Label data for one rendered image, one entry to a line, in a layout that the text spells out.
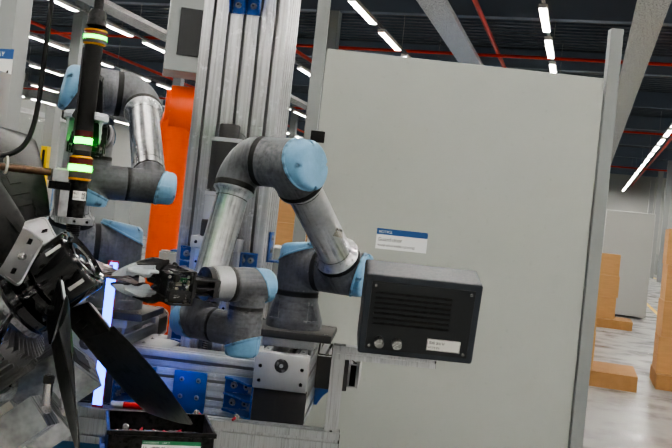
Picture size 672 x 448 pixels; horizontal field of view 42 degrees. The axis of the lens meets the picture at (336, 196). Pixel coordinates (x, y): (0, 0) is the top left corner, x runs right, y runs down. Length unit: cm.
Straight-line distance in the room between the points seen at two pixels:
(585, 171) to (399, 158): 73
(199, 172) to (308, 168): 66
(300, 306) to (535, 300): 144
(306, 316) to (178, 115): 352
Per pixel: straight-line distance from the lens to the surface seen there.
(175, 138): 575
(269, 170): 198
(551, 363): 360
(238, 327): 190
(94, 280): 158
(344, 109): 347
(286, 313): 233
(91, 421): 211
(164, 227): 580
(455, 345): 202
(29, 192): 172
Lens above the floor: 134
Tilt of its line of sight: 1 degrees up
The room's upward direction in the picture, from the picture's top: 6 degrees clockwise
